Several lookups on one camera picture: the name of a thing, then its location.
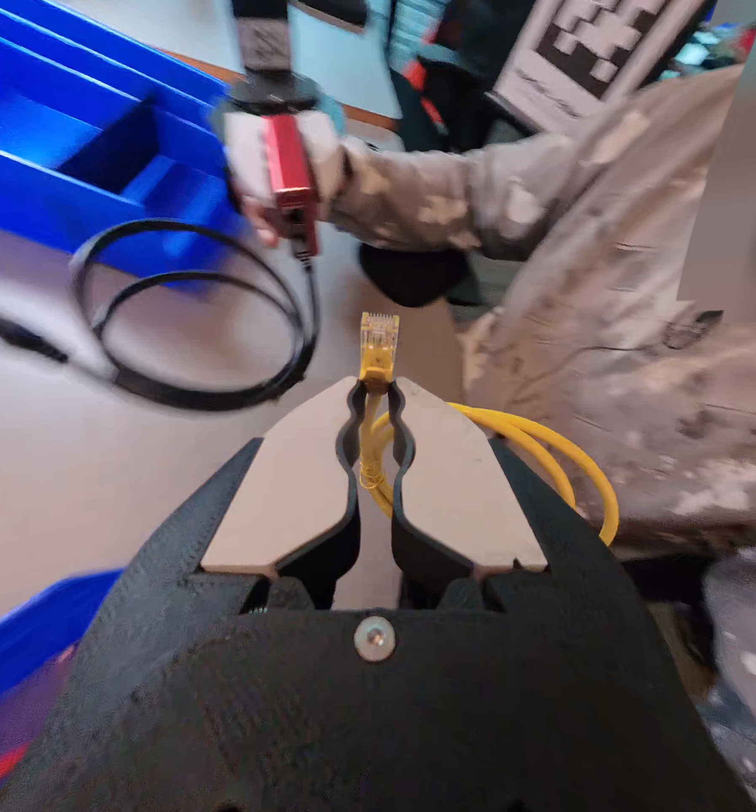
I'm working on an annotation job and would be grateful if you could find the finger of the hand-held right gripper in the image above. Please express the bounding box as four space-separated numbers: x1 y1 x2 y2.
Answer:
298 112 348 205
222 113 272 204

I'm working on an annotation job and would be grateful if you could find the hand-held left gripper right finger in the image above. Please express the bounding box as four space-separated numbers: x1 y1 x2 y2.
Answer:
392 377 550 575

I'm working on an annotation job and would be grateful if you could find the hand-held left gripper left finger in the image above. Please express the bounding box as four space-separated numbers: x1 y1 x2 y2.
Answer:
199 377 361 577

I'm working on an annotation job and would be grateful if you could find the red ethernet splitter box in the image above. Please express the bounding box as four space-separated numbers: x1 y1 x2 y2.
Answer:
264 114 322 258

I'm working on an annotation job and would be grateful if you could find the black ethernet cable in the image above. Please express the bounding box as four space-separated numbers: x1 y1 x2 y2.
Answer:
0 219 320 412

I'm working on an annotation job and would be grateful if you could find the yellow ethernet cable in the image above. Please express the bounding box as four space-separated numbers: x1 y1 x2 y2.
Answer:
357 311 621 546

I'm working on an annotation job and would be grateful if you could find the blue plastic bin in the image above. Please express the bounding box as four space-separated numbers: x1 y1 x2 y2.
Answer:
0 568 125 812
0 0 252 294

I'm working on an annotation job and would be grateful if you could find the person's right hand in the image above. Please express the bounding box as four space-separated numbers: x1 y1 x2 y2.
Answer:
238 193 285 248

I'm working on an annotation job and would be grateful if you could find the black bin divider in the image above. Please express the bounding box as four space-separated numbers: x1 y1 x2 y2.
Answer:
57 101 163 196

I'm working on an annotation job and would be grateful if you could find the black red office chair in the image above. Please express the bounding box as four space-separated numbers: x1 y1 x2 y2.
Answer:
390 0 499 153

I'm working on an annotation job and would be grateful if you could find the person's splotched grey hoodie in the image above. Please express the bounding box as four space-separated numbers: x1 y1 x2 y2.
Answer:
460 63 756 812

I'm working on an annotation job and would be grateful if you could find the black framed marker sign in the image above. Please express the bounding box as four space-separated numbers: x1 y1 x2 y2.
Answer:
486 0 718 134

